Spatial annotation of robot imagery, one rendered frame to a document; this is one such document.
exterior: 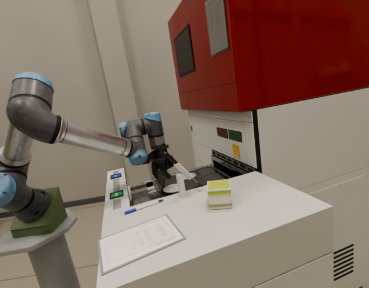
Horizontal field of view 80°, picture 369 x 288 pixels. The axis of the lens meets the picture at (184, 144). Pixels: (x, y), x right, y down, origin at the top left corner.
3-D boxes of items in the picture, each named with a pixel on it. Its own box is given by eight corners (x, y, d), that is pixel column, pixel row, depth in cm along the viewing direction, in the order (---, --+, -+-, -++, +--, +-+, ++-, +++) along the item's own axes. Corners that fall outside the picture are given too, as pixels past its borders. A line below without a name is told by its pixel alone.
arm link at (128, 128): (120, 138, 92) (146, 133, 94) (117, 119, 98) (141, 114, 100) (123, 148, 98) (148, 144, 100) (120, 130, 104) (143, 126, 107)
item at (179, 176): (192, 190, 84) (187, 157, 81) (196, 194, 80) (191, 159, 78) (177, 194, 82) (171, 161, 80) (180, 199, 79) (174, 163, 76)
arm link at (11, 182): (1, 216, 91) (-28, 205, 80) (7, 187, 98) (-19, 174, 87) (31, 207, 92) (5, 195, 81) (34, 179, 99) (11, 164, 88)
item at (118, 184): (128, 189, 134) (123, 167, 131) (137, 241, 82) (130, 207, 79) (112, 193, 132) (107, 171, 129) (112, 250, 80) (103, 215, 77)
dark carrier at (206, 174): (211, 166, 130) (211, 164, 130) (244, 186, 97) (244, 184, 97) (154, 180, 120) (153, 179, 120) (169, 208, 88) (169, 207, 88)
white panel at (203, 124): (197, 159, 173) (190, 108, 165) (264, 200, 97) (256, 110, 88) (193, 159, 172) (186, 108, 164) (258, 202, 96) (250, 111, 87)
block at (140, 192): (147, 192, 110) (146, 186, 110) (148, 194, 107) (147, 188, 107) (131, 196, 108) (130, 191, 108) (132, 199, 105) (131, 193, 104)
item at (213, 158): (215, 168, 138) (213, 154, 136) (258, 195, 97) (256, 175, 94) (212, 169, 137) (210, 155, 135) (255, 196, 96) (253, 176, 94)
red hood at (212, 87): (265, 94, 183) (260, 16, 170) (376, 86, 106) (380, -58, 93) (180, 110, 163) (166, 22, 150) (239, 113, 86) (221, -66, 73)
